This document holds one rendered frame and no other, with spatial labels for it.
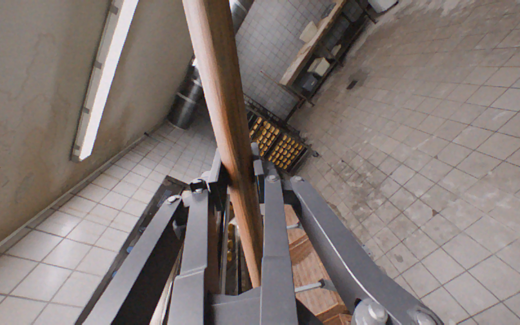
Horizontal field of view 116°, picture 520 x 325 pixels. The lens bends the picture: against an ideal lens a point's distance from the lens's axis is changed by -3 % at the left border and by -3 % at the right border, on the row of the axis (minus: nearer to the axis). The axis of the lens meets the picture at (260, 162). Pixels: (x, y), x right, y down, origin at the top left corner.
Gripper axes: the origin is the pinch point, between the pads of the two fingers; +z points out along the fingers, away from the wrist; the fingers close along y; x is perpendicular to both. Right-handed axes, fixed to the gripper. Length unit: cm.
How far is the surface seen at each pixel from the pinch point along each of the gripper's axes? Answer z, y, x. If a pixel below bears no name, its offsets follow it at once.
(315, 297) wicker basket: 54, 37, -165
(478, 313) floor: 17, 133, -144
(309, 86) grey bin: 433, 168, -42
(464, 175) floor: 87, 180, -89
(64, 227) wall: 69, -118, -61
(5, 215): 54, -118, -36
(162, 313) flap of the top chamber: 35, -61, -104
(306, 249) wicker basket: 90, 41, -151
